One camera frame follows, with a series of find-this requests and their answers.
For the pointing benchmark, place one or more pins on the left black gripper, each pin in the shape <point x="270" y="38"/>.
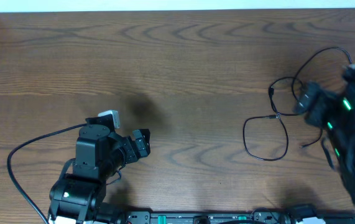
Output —
<point x="133" y="154"/>

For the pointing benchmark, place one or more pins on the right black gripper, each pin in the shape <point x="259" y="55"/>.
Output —
<point x="320" y="98"/>

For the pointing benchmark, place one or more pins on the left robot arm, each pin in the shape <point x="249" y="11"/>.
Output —
<point x="78" y="194"/>

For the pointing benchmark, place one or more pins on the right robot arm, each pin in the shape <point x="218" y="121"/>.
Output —
<point x="335" y="114"/>

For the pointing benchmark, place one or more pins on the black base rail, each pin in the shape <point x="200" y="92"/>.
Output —
<point x="291" y="215"/>

